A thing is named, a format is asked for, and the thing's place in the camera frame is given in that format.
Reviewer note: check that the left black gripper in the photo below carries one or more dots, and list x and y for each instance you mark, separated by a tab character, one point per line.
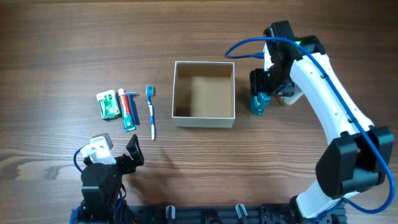
125	162

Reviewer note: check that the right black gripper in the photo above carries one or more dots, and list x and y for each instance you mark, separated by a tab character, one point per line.
259	82

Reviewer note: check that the white cream tube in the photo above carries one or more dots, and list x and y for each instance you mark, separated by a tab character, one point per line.
289	100

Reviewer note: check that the blue mouthwash bottle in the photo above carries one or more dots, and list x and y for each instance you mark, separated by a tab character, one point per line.
259	103

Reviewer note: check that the red green toothpaste tube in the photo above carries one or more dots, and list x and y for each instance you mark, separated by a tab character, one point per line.
126	111

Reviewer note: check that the green soap box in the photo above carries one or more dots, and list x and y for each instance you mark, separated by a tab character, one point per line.
108	104

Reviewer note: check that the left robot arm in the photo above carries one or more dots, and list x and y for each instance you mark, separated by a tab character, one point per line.
104	195

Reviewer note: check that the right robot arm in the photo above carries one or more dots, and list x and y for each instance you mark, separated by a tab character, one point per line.
357	156

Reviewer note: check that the blue razor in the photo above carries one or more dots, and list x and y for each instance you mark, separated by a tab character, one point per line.
135	117

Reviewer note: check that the blue white toothbrush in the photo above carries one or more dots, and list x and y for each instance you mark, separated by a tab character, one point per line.
149	94

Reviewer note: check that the white cardboard box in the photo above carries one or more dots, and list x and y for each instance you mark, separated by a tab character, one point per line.
204	94

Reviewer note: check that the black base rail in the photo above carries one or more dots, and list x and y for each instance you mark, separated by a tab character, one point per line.
265	213

